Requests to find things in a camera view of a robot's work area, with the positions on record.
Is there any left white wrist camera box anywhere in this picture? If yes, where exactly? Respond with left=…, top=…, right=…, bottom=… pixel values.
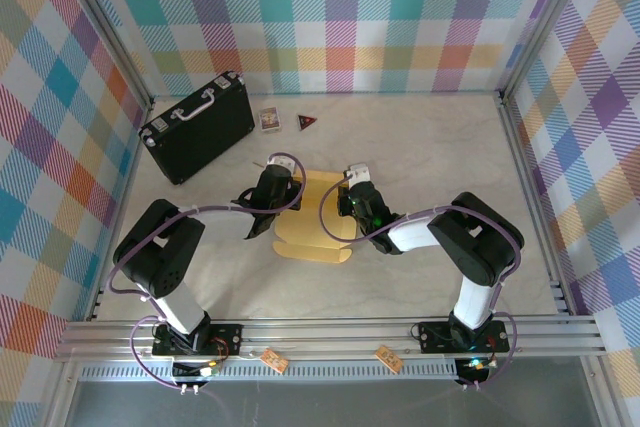
left=266, top=153, right=297, bottom=174

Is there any aluminium side rail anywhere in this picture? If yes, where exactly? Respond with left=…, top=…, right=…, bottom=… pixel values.
left=497, top=91, right=576, bottom=318
left=85, top=101, right=154, bottom=322

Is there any orange paper tag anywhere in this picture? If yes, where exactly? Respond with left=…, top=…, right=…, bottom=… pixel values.
left=259, top=346, right=290, bottom=374
left=374, top=344, right=404, bottom=373

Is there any connector board with wires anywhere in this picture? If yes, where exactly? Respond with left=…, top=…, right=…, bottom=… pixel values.
left=454, top=356, right=501, bottom=391
left=172, top=361, right=221, bottom=396

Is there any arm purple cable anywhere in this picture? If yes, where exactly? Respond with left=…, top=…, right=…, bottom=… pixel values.
left=109, top=151, right=307, bottom=391
left=318, top=174, right=525, bottom=392

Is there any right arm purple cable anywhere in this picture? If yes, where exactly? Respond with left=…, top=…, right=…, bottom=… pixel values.
left=318, top=174, right=525, bottom=392

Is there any yellow paper box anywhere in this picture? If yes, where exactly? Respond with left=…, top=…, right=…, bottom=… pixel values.
left=272, top=169, right=369, bottom=266

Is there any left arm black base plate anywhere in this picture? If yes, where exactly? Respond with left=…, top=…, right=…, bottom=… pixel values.
left=151, top=320, right=245, bottom=359

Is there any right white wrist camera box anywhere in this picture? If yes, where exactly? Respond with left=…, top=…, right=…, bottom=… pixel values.
left=346, top=162, right=374, bottom=183

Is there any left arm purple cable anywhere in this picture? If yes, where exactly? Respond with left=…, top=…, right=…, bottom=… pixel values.
left=109, top=151, right=307, bottom=391

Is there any aluminium frame post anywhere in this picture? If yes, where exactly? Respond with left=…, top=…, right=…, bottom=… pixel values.
left=58, top=0, right=155, bottom=109
left=497, top=0, right=601, bottom=106

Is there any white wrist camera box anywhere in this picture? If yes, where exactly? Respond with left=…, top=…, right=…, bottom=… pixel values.
left=346, top=162, right=374, bottom=183
left=266, top=153, right=297, bottom=174

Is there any aluminium rail beam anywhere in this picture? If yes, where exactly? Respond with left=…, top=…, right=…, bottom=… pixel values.
left=54, top=315, right=609, bottom=363

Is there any small card box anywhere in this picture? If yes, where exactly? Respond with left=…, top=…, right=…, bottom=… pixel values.
left=257, top=105, right=282, bottom=135

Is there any black briefcase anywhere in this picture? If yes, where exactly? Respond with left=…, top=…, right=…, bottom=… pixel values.
left=138, top=70, right=256, bottom=187

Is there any perforated metal cable tray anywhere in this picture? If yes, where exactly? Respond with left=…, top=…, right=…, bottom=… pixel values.
left=74, top=364, right=466, bottom=383

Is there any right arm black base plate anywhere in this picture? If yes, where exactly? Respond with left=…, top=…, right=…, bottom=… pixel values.
left=417, top=319, right=511, bottom=354

